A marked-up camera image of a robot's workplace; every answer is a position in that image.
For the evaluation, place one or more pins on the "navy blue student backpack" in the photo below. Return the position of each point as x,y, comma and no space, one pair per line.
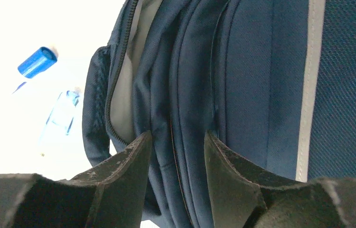
274,80

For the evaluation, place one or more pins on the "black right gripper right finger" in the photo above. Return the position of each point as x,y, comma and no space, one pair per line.
244,195

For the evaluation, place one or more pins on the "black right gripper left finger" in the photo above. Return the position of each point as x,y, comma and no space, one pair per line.
109,195

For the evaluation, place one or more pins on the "white marker blue cap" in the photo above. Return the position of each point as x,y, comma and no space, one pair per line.
40,61

